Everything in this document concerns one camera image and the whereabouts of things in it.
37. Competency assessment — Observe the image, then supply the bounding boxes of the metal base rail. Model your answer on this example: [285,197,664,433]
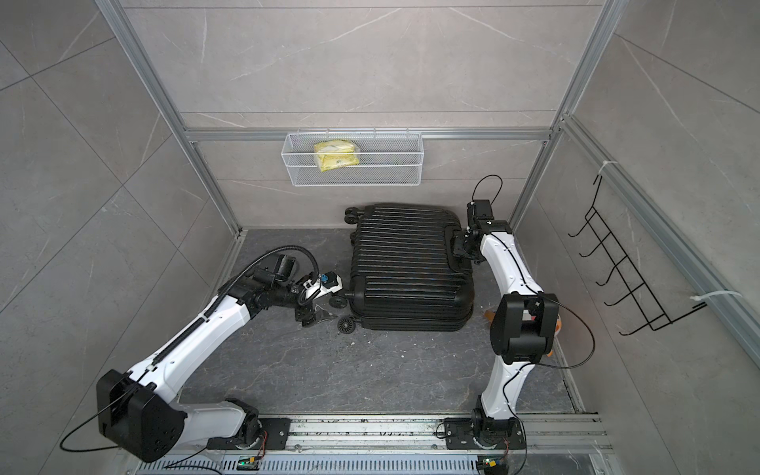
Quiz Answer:
[107,414,623,474]

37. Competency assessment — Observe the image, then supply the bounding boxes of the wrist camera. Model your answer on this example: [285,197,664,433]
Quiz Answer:
[466,199,494,230]
[304,271,344,301]

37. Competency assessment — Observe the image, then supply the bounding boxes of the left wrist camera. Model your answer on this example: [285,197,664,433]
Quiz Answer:
[304,271,344,301]

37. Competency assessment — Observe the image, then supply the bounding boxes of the black hard-shell suitcase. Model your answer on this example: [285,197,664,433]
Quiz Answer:
[344,203,475,332]

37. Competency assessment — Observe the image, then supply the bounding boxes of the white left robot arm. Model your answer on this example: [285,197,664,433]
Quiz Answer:
[91,245,344,462]

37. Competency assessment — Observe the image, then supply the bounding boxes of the aluminium frame profiles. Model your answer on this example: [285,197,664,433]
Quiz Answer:
[97,1,759,361]

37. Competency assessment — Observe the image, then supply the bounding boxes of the orange monster plush toy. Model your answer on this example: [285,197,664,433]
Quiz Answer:
[484,310,562,363]

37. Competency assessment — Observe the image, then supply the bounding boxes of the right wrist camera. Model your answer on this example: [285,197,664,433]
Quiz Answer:
[466,199,494,230]

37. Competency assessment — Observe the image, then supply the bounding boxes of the black wall hook rack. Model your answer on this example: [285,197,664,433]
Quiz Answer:
[568,175,708,336]

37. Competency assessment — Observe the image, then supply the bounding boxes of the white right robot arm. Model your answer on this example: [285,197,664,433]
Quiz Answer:
[445,195,578,450]

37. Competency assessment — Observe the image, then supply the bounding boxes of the white wire mesh basket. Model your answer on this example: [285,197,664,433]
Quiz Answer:
[281,132,425,187]

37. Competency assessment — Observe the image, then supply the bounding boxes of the yellow packet in basket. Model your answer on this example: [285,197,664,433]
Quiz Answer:
[314,140,360,172]

